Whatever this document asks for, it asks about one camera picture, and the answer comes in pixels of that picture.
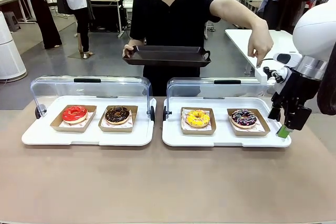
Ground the yellow glazed donut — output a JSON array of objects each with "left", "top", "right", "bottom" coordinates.
[{"left": 185, "top": 110, "right": 212, "bottom": 129}]

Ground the white display tray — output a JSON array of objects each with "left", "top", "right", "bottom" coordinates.
[
  {"left": 21, "top": 95, "right": 158, "bottom": 147},
  {"left": 162, "top": 97, "right": 292, "bottom": 148}
]

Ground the person's right hand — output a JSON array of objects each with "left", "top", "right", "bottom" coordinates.
[{"left": 122, "top": 44, "right": 138, "bottom": 58}]

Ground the purple drizzled chocolate donut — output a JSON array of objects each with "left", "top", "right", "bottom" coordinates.
[{"left": 230, "top": 108, "right": 258, "bottom": 130}]

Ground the person in blue shirt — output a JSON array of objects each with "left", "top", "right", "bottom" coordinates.
[{"left": 22, "top": 0, "right": 63, "bottom": 50}]

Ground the dark stool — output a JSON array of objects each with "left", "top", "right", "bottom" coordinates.
[{"left": 3, "top": 11, "right": 22, "bottom": 33}]

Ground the white table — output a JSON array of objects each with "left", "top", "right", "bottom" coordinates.
[{"left": 225, "top": 29, "right": 300, "bottom": 83}]

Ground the person's right forearm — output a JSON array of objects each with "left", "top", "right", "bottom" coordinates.
[{"left": 128, "top": 38, "right": 145, "bottom": 49}]

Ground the chocolate sprinkled donut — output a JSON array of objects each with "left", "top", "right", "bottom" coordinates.
[{"left": 104, "top": 105, "right": 131, "bottom": 126}]

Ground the person's left hand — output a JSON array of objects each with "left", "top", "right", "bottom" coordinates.
[{"left": 247, "top": 26, "right": 275, "bottom": 67}]

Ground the red glazed donut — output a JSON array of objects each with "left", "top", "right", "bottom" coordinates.
[{"left": 62, "top": 105, "right": 88, "bottom": 125}]

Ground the white paper liner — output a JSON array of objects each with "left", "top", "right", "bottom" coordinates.
[
  {"left": 229, "top": 115, "right": 266, "bottom": 133},
  {"left": 100, "top": 113, "right": 137, "bottom": 130},
  {"left": 181, "top": 108, "right": 214, "bottom": 132},
  {"left": 61, "top": 111, "right": 95, "bottom": 129}
]

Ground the brown cardboard donut box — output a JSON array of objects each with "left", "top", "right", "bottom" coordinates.
[
  {"left": 98, "top": 105, "right": 139, "bottom": 133},
  {"left": 226, "top": 108, "right": 271, "bottom": 137},
  {"left": 180, "top": 107, "right": 217, "bottom": 136},
  {"left": 49, "top": 104, "right": 98, "bottom": 133}
]

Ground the clear display lid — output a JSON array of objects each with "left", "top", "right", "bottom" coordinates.
[
  {"left": 30, "top": 74, "right": 156, "bottom": 120},
  {"left": 163, "top": 77, "right": 276, "bottom": 122}
]

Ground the black serving tray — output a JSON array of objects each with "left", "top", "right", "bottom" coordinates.
[{"left": 122, "top": 45, "right": 212, "bottom": 68}]

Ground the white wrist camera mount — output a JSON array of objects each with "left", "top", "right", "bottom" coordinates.
[{"left": 262, "top": 66, "right": 290, "bottom": 85}]

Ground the person's left forearm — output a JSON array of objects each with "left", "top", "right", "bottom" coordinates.
[{"left": 209, "top": 0, "right": 268, "bottom": 36}]

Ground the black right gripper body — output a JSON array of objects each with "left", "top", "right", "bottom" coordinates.
[{"left": 270, "top": 70, "right": 321, "bottom": 107}]

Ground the white air purifier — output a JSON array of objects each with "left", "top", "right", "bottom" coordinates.
[{"left": 0, "top": 10, "right": 28, "bottom": 81}]

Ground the person's black shirt torso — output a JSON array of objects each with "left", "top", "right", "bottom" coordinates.
[{"left": 130, "top": 0, "right": 222, "bottom": 98}]

